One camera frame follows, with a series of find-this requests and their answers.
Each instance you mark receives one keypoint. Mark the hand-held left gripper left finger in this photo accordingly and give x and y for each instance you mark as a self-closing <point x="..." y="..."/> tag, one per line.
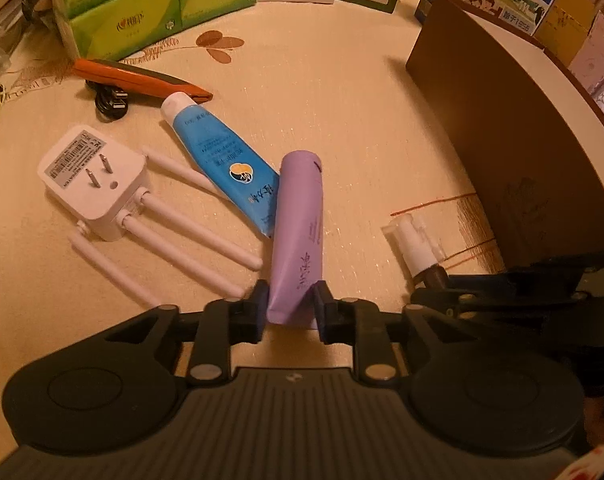
<point x="260" y="312"/>

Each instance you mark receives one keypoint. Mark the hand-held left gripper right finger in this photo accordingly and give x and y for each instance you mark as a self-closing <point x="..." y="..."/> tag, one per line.
<point x="322" y="312"/>

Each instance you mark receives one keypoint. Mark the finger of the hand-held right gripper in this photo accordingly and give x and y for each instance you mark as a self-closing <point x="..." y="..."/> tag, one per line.
<point x="511" y="280"/>
<point x="481" y="307"/>

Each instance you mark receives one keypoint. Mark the purple tube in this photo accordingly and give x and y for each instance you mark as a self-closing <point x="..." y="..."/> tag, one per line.
<point x="297" y="220"/>

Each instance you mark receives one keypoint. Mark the brown shoe box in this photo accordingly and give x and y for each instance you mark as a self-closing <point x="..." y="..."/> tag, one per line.
<point x="506" y="110"/>

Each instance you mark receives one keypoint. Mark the red and white printed cloth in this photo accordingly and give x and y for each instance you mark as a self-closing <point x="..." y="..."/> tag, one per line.
<point x="599" y="465"/>

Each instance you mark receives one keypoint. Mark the blue tube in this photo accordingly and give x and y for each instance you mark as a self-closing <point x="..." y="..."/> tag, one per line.
<point x="217" y="155"/>

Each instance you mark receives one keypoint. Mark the beige embroidered tablecloth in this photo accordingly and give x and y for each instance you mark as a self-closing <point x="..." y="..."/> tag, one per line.
<point x="342" y="110"/>

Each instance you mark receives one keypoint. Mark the white plug-in wifi extender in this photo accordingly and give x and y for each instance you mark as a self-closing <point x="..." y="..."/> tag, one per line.
<point x="92" y="180"/>

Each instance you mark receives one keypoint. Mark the gold cardboard box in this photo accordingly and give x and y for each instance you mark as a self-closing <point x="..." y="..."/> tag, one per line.
<point x="566" y="25"/>

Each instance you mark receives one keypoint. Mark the orange pen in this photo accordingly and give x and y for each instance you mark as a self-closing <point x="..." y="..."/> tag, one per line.
<point x="132" y="77"/>

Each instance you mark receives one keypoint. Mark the bundle of green tissue packets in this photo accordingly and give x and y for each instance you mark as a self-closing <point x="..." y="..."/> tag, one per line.
<point x="132" y="5"/>

